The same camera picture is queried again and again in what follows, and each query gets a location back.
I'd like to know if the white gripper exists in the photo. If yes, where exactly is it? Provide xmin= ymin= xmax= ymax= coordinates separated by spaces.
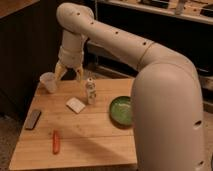
xmin=55 ymin=47 xmax=84 ymax=82

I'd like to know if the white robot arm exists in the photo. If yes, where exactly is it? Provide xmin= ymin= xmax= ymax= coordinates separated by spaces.
xmin=56 ymin=3 xmax=205 ymax=171

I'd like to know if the white flat sponge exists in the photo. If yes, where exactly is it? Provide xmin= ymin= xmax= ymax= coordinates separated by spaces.
xmin=66 ymin=97 xmax=86 ymax=113

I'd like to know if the dark wooden cabinet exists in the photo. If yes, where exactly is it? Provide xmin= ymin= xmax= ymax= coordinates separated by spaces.
xmin=0 ymin=0 xmax=88 ymax=121

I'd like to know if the wooden table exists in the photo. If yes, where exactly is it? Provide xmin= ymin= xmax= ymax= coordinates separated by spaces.
xmin=9 ymin=79 xmax=137 ymax=171

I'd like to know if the orange carrot toy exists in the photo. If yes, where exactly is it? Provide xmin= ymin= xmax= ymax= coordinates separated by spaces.
xmin=52 ymin=130 xmax=60 ymax=154

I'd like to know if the green bowl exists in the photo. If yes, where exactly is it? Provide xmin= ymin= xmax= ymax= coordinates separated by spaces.
xmin=109 ymin=96 xmax=132 ymax=126

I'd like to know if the background shelf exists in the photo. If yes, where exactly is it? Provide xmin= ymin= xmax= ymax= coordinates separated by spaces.
xmin=97 ymin=0 xmax=213 ymax=25

